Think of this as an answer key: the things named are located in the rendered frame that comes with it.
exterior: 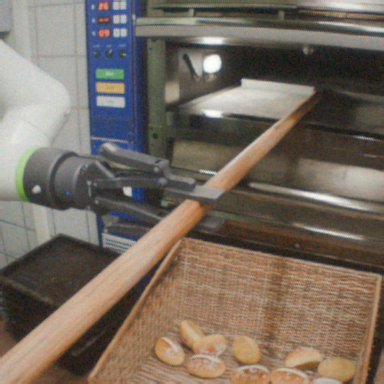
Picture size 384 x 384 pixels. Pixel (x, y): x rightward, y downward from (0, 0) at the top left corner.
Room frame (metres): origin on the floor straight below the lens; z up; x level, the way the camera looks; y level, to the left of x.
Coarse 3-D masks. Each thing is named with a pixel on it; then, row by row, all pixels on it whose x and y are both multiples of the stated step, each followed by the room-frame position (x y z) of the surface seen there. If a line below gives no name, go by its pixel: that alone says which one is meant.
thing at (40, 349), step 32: (320, 96) 1.32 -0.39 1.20; (288, 128) 0.92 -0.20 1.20; (256, 160) 0.71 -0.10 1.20; (160, 224) 0.45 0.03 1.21; (192, 224) 0.48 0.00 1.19; (128, 256) 0.38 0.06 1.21; (160, 256) 0.41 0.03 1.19; (96, 288) 0.33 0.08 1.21; (128, 288) 0.35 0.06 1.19; (64, 320) 0.28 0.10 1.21; (96, 320) 0.31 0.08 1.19; (32, 352) 0.24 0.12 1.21; (64, 352) 0.26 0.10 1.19
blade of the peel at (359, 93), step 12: (252, 84) 1.53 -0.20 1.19; (264, 84) 1.51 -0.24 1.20; (276, 84) 1.49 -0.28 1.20; (288, 84) 1.48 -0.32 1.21; (300, 84) 1.65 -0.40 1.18; (312, 84) 1.66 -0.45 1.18; (324, 84) 1.68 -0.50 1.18; (336, 84) 1.70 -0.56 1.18; (336, 96) 1.41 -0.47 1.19; (348, 96) 1.39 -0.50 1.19; (360, 96) 1.37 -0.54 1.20; (372, 96) 1.36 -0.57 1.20
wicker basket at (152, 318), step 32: (192, 256) 1.06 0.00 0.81; (224, 256) 1.03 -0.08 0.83; (256, 256) 1.00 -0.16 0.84; (160, 288) 0.97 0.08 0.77; (192, 288) 1.04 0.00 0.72; (256, 288) 0.98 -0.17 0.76; (320, 288) 0.92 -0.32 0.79; (352, 288) 0.89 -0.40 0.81; (128, 320) 0.82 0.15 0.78; (160, 320) 0.96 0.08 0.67; (224, 320) 0.98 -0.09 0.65; (320, 320) 0.89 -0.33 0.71; (352, 320) 0.86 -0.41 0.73; (128, 352) 0.82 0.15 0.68; (192, 352) 0.92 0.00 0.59; (224, 352) 0.92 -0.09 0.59; (288, 352) 0.89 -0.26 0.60; (320, 352) 0.86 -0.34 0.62; (352, 352) 0.83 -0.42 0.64
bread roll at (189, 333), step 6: (180, 324) 0.98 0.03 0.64; (186, 324) 0.96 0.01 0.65; (192, 324) 0.98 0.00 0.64; (180, 330) 0.96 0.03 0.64; (186, 330) 0.94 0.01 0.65; (192, 330) 0.94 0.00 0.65; (198, 330) 0.96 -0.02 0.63; (180, 336) 0.95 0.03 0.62; (186, 336) 0.93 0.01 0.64; (192, 336) 0.93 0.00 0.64; (198, 336) 0.93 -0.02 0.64; (204, 336) 0.94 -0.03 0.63; (186, 342) 0.93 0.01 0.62; (192, 342) 0.92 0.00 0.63
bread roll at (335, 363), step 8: (328, 360) 0.80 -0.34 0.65; (336, 360) 0.80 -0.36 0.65; (344, 360) 0.80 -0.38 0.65; (320, 368) 0.79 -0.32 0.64; (328, 368) 0.78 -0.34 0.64; (336, 368) 0.78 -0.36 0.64; (344, 368) 0.78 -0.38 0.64; (352, 368) 0.78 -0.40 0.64; (320, 376) 0.78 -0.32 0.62; (328, 376) 0.76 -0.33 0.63; (336, 376) 0.76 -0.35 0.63; (344, 376) 0.76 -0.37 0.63; (352, 376) 0.76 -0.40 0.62
